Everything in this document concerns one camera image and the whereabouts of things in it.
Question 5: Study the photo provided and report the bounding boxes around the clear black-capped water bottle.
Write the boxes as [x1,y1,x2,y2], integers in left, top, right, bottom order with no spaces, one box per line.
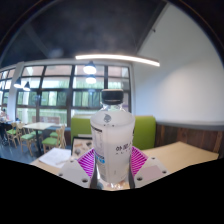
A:
[89,88,136,184]

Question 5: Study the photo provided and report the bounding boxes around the light wooden dining table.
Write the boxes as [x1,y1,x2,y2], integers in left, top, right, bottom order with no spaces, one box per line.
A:
[22,121,64,156]

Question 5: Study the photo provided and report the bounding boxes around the green upholstered bench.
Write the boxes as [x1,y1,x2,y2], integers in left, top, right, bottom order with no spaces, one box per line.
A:
[69,114,157,151]

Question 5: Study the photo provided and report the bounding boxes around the hanging pendant lamps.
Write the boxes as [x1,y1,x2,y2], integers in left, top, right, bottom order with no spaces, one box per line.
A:
[13,60,98,93]

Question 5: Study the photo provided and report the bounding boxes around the curved linear ceiling light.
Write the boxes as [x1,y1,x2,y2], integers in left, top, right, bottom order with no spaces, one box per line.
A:
[74,53,161,68]

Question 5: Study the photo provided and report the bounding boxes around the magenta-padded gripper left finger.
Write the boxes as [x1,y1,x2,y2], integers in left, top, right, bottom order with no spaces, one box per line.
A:
[57,148,98,189]

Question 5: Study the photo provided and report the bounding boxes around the white paper sheets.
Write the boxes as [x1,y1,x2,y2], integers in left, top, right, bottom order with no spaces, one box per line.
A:
[38,147,73,169]

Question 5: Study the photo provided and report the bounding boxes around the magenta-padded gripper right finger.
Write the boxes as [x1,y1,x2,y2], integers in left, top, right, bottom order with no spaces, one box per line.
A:
[128,146,171,189]

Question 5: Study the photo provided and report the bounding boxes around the wooden chairs with green seats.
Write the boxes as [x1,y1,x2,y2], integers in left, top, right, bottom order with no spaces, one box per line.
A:
[5,121,68,158]

